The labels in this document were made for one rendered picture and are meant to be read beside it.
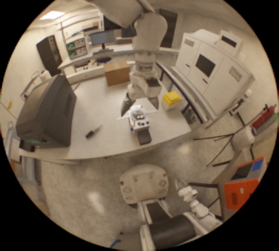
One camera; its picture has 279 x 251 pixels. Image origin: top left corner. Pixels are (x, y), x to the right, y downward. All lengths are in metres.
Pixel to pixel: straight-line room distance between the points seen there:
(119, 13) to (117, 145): 0.55
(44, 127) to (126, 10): 0.52
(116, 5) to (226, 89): 0.86
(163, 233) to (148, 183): 0.85
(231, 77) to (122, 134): 0.93
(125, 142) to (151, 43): 0.49
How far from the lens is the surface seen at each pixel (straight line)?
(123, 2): 0.19
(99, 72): 1.04
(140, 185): 1.14
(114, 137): 0.55
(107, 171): 1.48
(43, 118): 0.54
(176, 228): 0.40
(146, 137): 0.47
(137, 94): 0.31
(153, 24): 0.21
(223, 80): 0.89
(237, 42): 0.89
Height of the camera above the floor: 1.41
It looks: 55 degrees down
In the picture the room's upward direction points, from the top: 5 degrees clockwise
